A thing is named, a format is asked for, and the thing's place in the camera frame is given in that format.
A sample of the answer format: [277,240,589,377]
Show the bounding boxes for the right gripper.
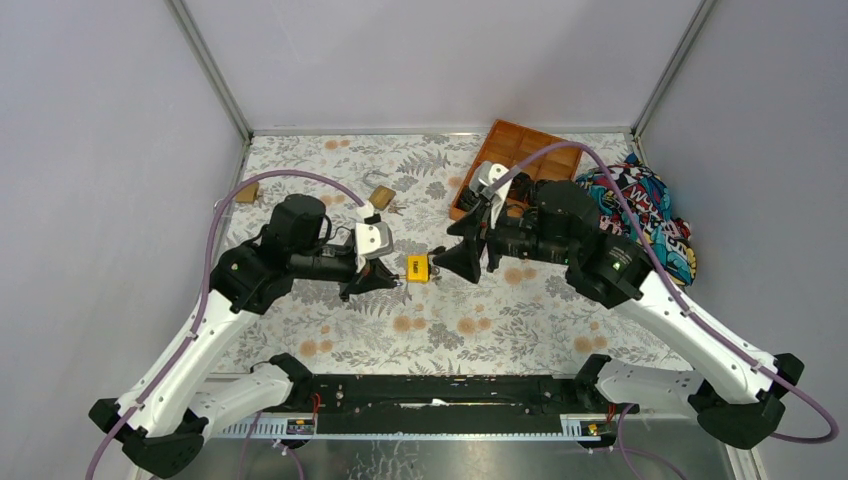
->
[431,195,572,283]

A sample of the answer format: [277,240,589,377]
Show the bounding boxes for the yellow padlock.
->
[405,255,434,284]

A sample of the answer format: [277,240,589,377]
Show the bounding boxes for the brass padlock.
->
[362,170,397,211]
[213,182,261,218]

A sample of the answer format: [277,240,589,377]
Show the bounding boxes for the small silver keys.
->
[387,204,406,215]

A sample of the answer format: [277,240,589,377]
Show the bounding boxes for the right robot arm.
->
[433,181,804,449]

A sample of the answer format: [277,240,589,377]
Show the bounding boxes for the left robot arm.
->
[89,194,399,479]

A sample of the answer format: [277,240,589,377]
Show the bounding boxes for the rolled dark tie middle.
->
[507,172,535,203]

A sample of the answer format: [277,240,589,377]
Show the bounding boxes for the floral table mat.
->
[215,134,686,375]

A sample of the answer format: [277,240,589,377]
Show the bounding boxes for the orange wooden compartment tray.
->
[449,119,583,220]

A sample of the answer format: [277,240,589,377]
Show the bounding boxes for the colourful patterned cloth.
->
[575,153,697,287]

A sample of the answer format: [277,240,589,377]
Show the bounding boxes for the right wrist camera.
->
[469,161,511,206]

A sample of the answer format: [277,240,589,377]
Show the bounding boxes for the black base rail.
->
[269,374,625,435]

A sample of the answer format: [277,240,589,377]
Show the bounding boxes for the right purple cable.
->
[493,140,840,445]

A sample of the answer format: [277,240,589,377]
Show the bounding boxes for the purple cable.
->
[84,169,367,480]
[493,140,840,445]

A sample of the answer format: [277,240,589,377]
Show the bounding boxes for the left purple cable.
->
[84,169,367,480]

